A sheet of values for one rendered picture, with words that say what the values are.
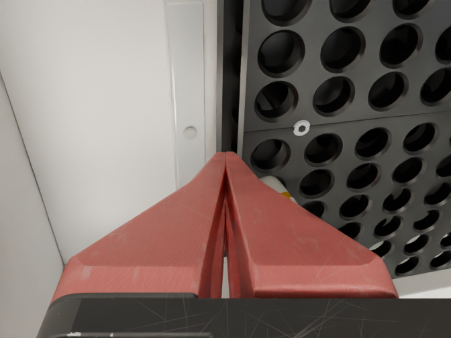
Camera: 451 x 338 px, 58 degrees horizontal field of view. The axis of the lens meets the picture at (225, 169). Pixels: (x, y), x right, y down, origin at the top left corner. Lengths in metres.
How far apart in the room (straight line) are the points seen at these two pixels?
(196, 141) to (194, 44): 0.04
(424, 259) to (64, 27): 0.18
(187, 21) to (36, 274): 0.12
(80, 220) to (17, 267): 0.06
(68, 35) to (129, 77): 0.03
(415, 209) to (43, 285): 0.16
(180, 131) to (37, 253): 0.08
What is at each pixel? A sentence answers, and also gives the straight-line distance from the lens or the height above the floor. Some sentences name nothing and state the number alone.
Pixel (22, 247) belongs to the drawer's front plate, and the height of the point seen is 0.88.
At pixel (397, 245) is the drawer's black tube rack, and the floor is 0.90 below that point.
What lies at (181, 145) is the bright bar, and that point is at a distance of 0.18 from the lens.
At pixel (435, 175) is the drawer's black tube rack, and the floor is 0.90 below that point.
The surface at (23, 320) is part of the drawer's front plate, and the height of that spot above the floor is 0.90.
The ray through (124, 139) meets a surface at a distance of 0.19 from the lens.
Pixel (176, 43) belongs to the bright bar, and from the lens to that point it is 0.16.
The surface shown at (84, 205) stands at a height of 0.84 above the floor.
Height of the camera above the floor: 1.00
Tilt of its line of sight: 51 degrees down
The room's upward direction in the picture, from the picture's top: 159 degrees clockwise
